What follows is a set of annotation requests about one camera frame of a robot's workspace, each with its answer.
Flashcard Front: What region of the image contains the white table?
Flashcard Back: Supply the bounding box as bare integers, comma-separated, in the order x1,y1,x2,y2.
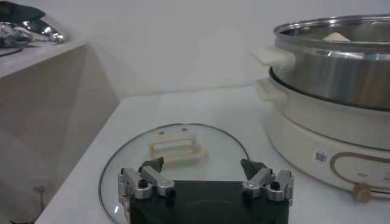
35,85,390,224

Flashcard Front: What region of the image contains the black adapter cable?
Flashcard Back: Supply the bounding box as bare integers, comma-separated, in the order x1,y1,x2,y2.
0,47,24,58

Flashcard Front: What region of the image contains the chrome device with black face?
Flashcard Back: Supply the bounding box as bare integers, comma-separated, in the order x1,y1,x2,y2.
0,0,65,49

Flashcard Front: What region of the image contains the glass lid with cream handle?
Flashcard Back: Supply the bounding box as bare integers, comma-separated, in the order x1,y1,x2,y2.
97,122,250,224

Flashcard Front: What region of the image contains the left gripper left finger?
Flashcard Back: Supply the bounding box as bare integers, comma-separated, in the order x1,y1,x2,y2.
118,156,177,224

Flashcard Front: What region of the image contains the cream electric cooker base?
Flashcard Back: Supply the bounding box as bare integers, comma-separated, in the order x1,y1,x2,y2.
252,75,390,204

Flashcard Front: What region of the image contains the white side desk with mouse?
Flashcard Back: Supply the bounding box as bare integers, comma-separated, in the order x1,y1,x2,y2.
0,39,120,224

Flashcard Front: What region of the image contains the stainless steel steamer basket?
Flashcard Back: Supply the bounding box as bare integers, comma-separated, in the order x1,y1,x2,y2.
251,13,390,112

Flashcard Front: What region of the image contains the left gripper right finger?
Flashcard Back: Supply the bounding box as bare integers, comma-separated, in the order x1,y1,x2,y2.
239,158,295,205

